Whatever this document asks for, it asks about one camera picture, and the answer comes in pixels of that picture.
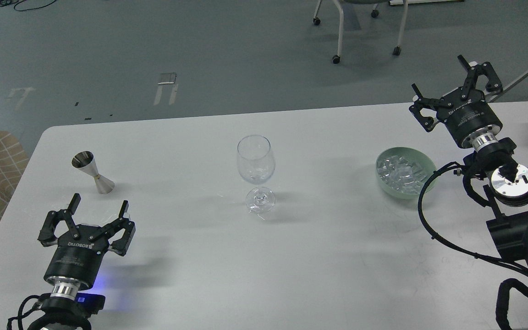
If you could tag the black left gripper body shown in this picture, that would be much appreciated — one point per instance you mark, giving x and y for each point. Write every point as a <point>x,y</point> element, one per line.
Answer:
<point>78,259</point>

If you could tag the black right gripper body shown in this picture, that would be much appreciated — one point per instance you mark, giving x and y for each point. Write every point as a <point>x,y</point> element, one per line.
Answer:
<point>464,117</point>

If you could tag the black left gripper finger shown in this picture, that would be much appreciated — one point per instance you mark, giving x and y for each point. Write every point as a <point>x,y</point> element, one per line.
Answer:
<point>46,235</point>
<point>119,233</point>

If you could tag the steel double jigger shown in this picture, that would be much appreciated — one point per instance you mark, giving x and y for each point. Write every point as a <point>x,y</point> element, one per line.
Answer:
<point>85,162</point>

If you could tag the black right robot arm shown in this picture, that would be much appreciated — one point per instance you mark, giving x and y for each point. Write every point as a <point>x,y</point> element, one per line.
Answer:
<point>490,175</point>

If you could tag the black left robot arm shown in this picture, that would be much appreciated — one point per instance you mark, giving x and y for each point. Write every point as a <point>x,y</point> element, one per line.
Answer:
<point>65,307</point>

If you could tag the pile of ice cubes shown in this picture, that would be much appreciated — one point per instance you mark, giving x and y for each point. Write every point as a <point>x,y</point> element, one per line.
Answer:
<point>401,174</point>

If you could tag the clear wine glass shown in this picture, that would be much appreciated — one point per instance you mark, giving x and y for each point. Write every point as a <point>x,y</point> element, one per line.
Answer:
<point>256,165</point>

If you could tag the green bowl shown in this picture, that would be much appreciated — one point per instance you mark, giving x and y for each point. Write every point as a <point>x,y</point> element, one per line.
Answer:
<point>409,153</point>

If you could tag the white rolling chair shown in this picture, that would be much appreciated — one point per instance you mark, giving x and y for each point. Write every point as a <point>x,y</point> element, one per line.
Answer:
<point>348,20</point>

